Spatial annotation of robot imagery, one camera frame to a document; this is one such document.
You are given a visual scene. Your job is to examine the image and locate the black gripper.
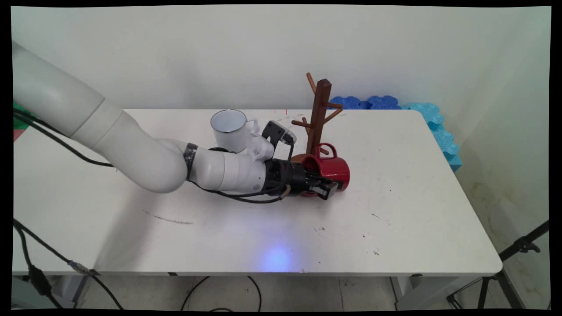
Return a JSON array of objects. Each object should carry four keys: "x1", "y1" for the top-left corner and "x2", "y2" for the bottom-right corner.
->
[{"x1": 265, "y1": 158, "x2": 339, "y2": 201}]

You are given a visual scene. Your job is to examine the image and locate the red enamel mug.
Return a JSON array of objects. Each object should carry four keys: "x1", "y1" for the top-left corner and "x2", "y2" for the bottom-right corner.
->
[{"x1": 300, "y1": 143, "x2": 351, "y2": 198}]

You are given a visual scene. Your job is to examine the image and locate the brown wooden mug tree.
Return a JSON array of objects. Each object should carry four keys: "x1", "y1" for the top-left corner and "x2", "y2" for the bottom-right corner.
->
[{"x1": 290, "y1": 73, "x2": 344, "y2": 165}]

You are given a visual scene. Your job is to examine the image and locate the dark blue foam mat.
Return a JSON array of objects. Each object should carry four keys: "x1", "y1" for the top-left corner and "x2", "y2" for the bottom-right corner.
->
[
  {"x1": 329, "y1": 96, "x2": 368, "y2": 110},
  {"x1": 367, "y1": 95, "x2": 402, "y2": 110}
]

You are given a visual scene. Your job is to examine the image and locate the white enamel mug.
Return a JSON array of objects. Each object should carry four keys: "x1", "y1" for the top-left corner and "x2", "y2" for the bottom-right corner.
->
[{"x1": 210, "y1": 109, "x2": 259, "y2": 154}]

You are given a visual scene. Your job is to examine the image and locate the cyan foam mat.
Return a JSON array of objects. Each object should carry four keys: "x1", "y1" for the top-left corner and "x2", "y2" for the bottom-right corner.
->
[{"x1": 401, "y1": 102, "x2": 463, "y2": 172}]

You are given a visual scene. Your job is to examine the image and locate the grey table leg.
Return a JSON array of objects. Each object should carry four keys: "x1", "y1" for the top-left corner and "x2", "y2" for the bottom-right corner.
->
[
  {"x1": 390, "y1": 275, "x2": 466, "y2": 310},
  {"x1": 11, "y1": 276, "x2": 88, "y2": 309}
]

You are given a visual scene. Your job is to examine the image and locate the green foam mat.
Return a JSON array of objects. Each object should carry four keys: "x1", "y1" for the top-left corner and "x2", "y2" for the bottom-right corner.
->
[{"x1": 13, "y1": 102, "x2": 29, "y2": 130}]

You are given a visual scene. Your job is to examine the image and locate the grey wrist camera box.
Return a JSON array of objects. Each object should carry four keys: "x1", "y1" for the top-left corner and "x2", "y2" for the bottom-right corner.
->
[{"x1": 262, "y1": 120, "x2": 297, "y2": 147}]

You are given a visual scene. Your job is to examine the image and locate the black floor cable loop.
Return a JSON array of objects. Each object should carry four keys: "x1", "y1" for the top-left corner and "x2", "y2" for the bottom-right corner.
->
[{"x1": 180, "y1": 276, "x2": 263, "y2": 312}]

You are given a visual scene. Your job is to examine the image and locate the black camera tripod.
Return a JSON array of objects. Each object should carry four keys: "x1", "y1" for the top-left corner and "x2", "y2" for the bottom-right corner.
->
[{"x1": 447, "y1": 219, "x2": 551, "y2": 310}]

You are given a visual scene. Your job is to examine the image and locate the black cable with connector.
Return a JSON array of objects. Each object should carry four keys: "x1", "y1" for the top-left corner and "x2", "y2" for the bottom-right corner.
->
[{"x1": 12, "y1": 218, "x2": 125, "y2": 310}]

